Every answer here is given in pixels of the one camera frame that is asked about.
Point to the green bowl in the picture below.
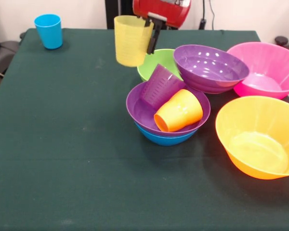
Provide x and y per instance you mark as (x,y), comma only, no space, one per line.
(151,65)

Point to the orange bowl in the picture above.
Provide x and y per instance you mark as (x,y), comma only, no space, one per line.
(257,144)

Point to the dark green table cloth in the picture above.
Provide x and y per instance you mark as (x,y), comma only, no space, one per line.
(62,156)

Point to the orange cup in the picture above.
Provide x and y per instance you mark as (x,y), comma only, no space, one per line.
(187,106)
(163,122)

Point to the pink bowl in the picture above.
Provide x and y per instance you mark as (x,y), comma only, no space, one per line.
(279,67)

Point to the purple cup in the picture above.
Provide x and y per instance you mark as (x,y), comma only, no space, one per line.
(161,86)

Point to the purple bowl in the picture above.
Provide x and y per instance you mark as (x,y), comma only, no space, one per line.
(137,110)
(207,69)

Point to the blue bowl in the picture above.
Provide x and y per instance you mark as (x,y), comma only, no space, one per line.
(166,140)

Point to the blue cup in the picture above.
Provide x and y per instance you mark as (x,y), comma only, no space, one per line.
(49,31)

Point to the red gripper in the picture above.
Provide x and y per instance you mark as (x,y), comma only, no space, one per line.
(163,9)

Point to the yellow cup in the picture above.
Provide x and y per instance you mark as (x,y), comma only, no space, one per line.
(130,43)

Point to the black office chair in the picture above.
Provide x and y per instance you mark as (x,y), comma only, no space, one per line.
(2,55)
(285,44)

